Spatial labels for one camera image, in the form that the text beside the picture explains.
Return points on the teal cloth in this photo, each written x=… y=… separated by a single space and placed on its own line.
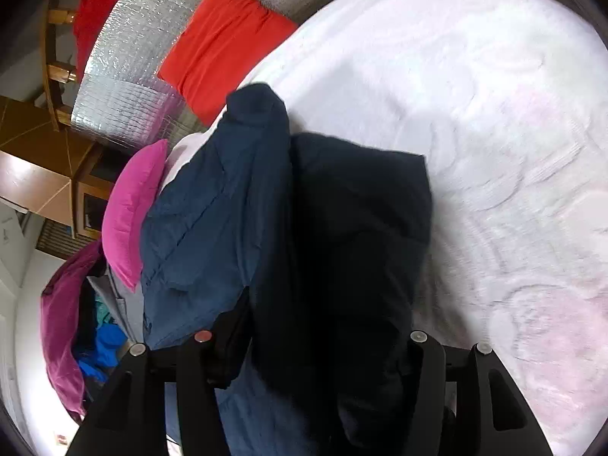
x=105 y=311

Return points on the pink pillow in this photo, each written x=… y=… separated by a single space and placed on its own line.
x=130 y=213

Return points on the magenta cloth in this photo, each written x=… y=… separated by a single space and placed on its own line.
x=59 y=323

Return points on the bright blue cloth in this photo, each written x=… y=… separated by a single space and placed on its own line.
x=107 y=346

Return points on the navy blue zip jacket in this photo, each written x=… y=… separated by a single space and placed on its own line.
x=213 y=209

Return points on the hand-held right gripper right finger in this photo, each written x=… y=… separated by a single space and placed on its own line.
x=430 y=375

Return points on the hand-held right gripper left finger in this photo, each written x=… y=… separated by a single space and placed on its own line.
x=190 y=389

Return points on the white fluffy blanket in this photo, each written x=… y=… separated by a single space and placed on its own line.
x=451 y=104

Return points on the red cloth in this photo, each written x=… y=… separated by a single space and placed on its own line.
x=97 y=9

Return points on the silver foil insulation sheet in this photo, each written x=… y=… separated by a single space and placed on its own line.
x=137 y=76

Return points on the red pillow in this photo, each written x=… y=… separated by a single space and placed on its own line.
x=223 y=42

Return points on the grey garment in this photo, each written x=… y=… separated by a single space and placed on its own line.
x=116 y=294

